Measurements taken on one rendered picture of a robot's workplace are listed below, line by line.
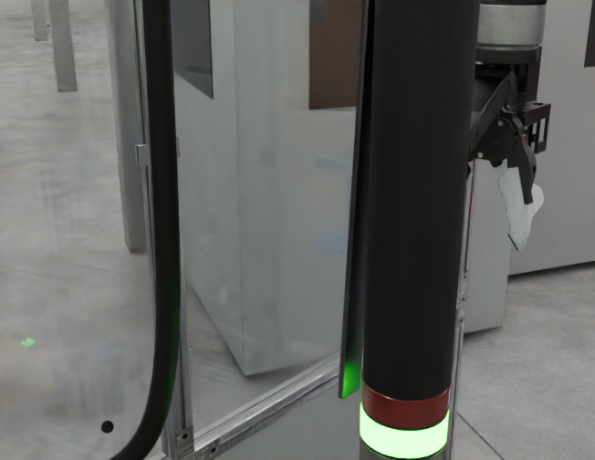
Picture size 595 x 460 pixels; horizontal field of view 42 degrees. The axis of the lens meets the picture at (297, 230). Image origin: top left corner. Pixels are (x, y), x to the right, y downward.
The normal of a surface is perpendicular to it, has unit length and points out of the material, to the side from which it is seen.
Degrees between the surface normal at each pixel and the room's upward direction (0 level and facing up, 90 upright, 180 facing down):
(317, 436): 90
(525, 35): 90
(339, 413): 90
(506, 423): 0
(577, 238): 90
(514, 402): 0
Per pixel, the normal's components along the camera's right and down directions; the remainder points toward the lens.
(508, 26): -0.20, 0.35
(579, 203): 0.35, 0.32
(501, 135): -0.68, 0.26
